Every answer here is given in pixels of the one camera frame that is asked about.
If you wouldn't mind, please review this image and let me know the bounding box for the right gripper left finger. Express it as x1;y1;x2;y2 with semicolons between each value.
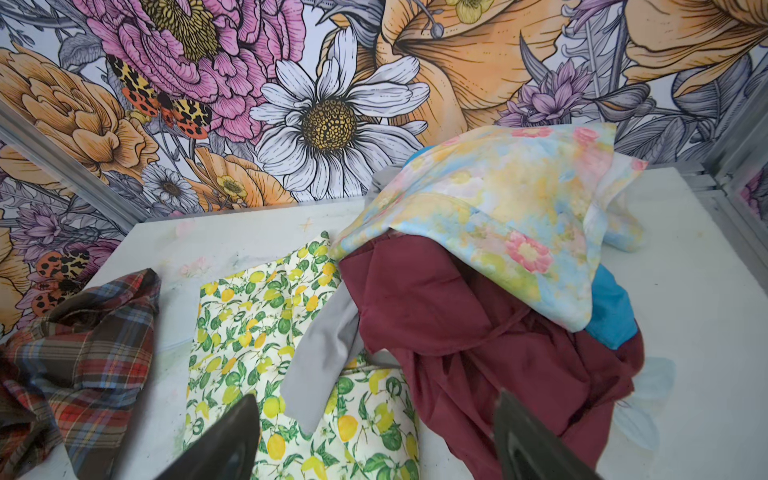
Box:
158;394;261;480

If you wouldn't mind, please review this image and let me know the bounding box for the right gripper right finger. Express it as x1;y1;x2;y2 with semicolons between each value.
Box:
493;391;600;480

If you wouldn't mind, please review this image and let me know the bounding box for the red plaid cloth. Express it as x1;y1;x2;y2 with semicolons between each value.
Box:
1;269;161;479

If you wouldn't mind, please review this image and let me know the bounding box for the maroon cloth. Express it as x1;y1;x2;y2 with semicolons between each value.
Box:
340;234;645;479

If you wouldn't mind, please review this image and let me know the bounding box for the lemon print cloth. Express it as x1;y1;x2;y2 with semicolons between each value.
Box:
183;233;420;479

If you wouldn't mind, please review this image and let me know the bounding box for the grey cloth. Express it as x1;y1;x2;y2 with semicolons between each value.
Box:
280;284;366;435

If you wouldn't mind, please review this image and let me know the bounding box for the teal blue cloth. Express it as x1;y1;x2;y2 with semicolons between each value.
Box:
585;264;638;350

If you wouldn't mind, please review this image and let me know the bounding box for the pastel floral cloth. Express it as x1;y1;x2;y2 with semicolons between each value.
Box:
330;123;647;332

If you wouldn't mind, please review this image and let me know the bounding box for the right aluminium corner post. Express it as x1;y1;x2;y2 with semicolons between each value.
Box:
673;80;767;289

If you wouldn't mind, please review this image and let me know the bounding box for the aluminium corner post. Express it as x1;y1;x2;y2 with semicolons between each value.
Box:
1;102;149;233
673;80;767;289

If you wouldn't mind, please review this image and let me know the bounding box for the left aluminium corner post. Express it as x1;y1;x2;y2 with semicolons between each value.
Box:
1;102;149;233

